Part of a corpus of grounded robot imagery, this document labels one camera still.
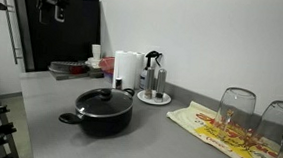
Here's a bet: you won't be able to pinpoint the upturned drinking glass right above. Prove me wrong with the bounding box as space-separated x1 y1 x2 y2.
251 100 283 158

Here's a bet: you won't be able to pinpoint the yellow printed dish towel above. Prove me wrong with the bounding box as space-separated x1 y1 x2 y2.
167 102 279 158

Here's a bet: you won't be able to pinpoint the spray bottle with black trigger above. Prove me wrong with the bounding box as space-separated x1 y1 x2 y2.
139 51 162 89

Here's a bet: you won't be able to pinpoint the white round saucer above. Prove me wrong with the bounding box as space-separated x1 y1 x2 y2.
137 90 171 106

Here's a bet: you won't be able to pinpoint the steel pepper grinder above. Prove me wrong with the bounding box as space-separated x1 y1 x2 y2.
155 68 167 102

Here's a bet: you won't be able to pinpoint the metal door handle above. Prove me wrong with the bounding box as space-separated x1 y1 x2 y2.
3 0 23 64

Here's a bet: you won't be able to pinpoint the upturned drinking glass left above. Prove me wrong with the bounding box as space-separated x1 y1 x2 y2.
213 87 257 140

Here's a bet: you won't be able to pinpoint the small dark bottle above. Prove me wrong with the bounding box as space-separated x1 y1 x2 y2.
115 77 122 90

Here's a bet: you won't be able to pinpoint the steel salt grinder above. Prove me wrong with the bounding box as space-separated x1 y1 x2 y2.
144 67 154 100

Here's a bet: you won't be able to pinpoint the white stacked cups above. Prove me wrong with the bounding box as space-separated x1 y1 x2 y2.
87 45 101 68

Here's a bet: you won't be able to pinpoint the round tray with red item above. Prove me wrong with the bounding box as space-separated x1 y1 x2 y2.
48 61 87 75

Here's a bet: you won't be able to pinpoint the pink plastic bowl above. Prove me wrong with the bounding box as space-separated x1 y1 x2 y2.
98 57 115 79

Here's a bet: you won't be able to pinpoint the white paper towel roll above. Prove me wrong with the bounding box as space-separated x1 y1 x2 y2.
113 50 136 89
134 53 145 89

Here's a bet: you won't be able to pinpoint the glass lid with black knob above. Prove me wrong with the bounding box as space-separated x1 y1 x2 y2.
75 88 135 118

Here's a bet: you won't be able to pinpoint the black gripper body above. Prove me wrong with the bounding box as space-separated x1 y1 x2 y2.
36 0 69 24

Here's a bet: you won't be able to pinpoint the upturned drinking glass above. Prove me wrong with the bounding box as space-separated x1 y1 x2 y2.
213 87 257 140
251 100 283 158

